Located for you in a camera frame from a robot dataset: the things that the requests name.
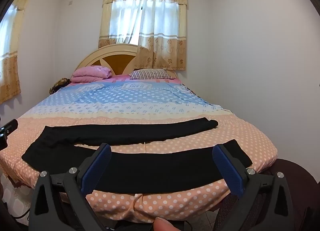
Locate polka dot bedspread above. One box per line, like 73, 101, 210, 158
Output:
0, 75, 278, 223

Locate striped pillow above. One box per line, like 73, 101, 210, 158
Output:
130, 69, 177, 81

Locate folded pink blanket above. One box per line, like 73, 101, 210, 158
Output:
71, 66, 112, 83

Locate cream wooden headboard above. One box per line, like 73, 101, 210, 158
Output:
75, 44, 178, 79

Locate brown patterned bag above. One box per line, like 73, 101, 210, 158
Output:
49, 78, 70, 95

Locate white floral bed skirt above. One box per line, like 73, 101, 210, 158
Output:
0, 171, 34, 220

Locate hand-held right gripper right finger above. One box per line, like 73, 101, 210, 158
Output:
212, 143, 296, 231

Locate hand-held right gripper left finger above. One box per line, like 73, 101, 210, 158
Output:
28, 142, 112, 231

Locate black pants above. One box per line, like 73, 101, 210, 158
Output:
22, 118, 253, 194

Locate beige floral side curtain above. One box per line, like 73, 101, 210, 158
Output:
0, 0, 35, 104

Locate dark mesh chair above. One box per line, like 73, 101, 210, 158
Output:
212, 158, 320, 231

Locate beige floral window curtain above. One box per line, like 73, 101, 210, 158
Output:
98, 0, 188, 71

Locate person's right hand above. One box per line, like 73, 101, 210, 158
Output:
153, 217, 179, 231

